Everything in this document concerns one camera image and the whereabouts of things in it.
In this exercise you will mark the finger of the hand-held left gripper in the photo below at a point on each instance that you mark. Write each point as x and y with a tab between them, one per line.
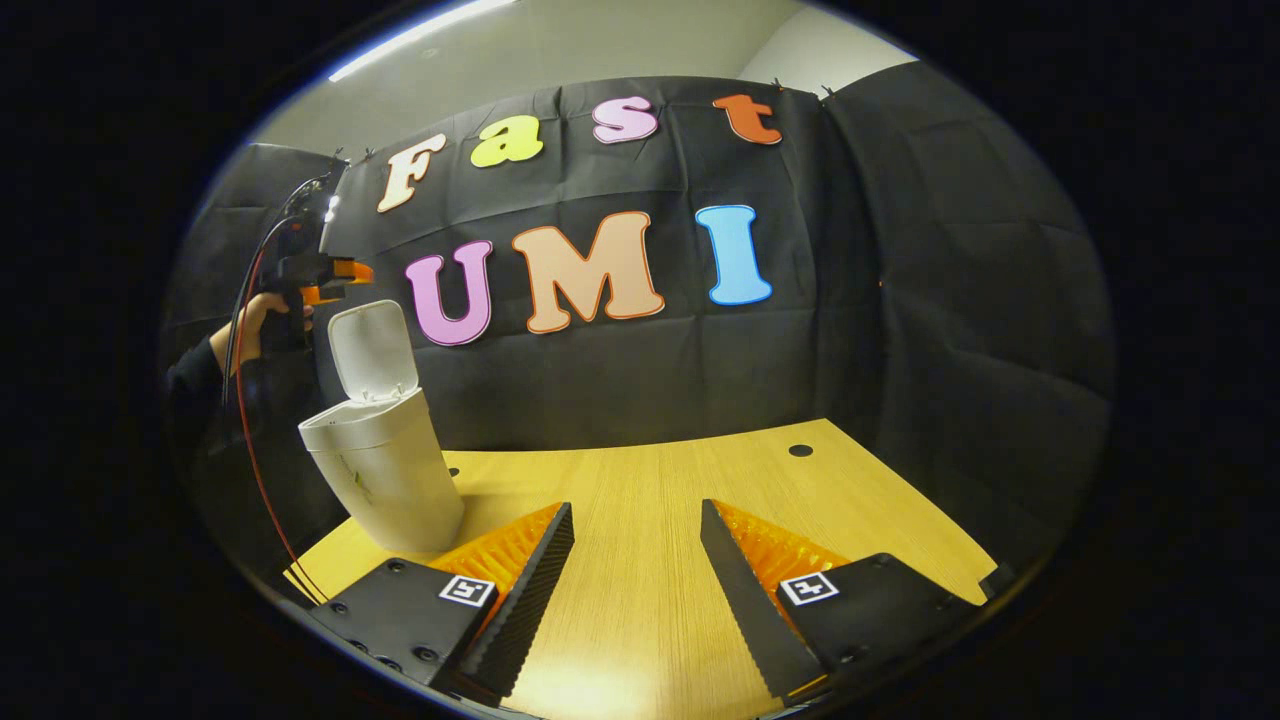
350	271

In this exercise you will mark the wooden desktop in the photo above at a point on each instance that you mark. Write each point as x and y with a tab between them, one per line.
640	520

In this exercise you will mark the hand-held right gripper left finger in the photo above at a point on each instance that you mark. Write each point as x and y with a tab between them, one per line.
530	600

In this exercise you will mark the black backdrop cloth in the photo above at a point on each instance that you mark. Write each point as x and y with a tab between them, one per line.
800	350

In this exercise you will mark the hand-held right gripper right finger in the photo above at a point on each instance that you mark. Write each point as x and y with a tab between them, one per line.
745	600

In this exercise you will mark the white desktop garbage bin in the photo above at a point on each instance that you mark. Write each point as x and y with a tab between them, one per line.
385	470

